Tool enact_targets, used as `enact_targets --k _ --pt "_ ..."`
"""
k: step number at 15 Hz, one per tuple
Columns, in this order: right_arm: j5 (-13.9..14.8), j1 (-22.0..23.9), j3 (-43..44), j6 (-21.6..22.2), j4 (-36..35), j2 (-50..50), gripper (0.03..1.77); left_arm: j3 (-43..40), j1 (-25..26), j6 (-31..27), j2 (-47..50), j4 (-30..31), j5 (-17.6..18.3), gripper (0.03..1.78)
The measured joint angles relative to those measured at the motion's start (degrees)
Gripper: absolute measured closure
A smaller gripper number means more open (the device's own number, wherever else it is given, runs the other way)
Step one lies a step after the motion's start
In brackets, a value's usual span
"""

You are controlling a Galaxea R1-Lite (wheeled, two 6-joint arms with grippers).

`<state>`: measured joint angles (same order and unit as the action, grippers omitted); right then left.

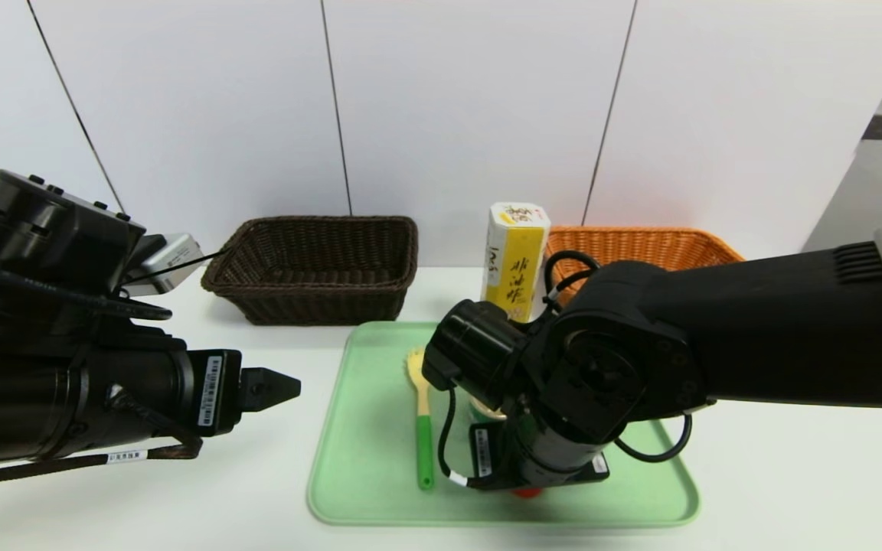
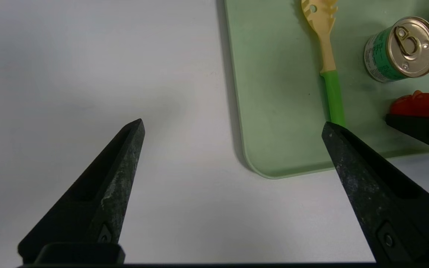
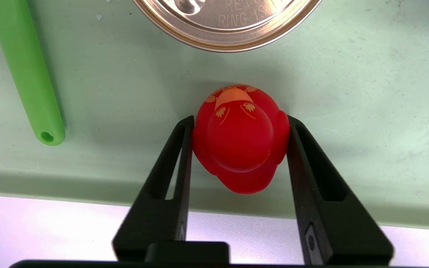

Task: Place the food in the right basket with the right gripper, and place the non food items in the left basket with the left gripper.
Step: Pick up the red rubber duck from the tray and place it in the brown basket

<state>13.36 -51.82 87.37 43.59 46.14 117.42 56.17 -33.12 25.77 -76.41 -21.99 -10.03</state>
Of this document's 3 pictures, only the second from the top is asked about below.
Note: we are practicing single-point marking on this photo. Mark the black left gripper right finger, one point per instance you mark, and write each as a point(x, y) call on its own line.
point(385, 208)

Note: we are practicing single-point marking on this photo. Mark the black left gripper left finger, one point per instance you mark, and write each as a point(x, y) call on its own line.
point(99, 208)

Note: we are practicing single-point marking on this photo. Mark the red rubber duck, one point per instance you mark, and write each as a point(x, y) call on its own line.
point(419, 106)

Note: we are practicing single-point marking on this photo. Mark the tin can green label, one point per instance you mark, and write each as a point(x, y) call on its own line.
point(412, 48)

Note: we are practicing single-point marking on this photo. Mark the light green plastic tray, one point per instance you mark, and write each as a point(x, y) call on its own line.
point(281, 93)

